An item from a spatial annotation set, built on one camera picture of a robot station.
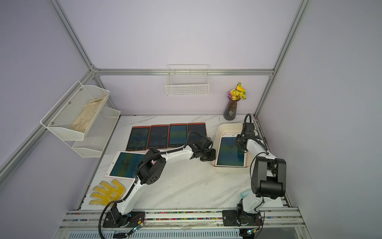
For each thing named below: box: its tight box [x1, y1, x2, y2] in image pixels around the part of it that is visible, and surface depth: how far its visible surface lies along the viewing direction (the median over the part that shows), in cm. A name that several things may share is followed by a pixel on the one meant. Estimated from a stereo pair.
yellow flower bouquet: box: [227, 82, 247, 101], surface depth 103 cm
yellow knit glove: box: [89, 179, 126, 207], surface depth 84 cm
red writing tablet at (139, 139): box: [125, 125, 152, 152], surface depth 108 cm
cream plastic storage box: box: [209, 122, 251, 174], surface depth 92 cm
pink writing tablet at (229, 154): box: [214, 132, 248, 168], surface depth 98 cm
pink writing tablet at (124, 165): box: [103, 150, 147, 180], surface depth 95 cm
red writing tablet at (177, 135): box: [168, 123, 189, 148], surface depth 113 cm
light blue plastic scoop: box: [239, 189, 252, 199], surface depth 82 cm
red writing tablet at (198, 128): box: [187, 122, 207, 137], surface depth 114 cm
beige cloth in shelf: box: [69, 96, 106, 133], surface depth 81 cm
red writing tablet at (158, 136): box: [147, 124, 170, 150], surface depth 110 cm
